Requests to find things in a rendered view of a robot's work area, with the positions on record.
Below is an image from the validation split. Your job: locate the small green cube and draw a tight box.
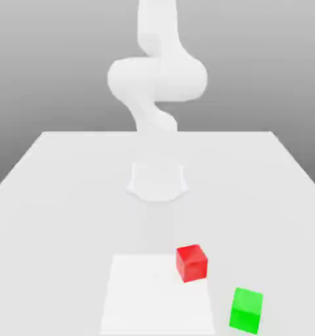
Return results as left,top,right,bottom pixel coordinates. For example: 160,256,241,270
228,287,264,335

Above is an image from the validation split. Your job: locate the small red cube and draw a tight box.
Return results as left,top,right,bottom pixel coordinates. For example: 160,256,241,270
175,243,209,284

